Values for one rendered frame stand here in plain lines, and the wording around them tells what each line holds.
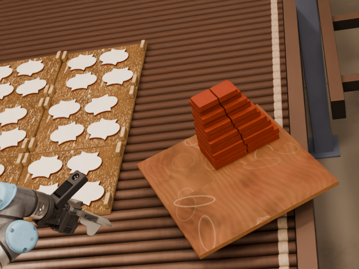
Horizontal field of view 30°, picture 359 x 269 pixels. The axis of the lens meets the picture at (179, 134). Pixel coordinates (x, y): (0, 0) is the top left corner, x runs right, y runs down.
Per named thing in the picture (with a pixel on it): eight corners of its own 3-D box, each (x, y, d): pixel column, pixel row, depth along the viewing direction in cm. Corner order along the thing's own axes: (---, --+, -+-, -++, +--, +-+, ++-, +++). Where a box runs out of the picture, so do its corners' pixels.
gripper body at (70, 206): (60, 224, 192) (26, 217, 183) (72, 197, 192) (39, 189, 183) (75, 236, 187) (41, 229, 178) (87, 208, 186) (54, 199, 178)
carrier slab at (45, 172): (110, 214, 238) (107, 206, 235) (5, 223, 247) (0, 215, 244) (125, 147, 264) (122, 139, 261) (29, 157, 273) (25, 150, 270)
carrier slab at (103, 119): (126, 145, 265) (123, 137, 262) (30, 156, 273) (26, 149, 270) (137, 91, 291) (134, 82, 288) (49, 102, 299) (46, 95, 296)
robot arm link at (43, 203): (27, 184, 180) (43, 196, 174) (40, 188, 183) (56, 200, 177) (16, 210, 180) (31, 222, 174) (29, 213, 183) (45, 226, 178)
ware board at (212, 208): (338, 184, 211) (338, 180, 209) (200, 259, 201) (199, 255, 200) (258, 107, 248) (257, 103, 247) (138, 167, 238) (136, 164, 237)
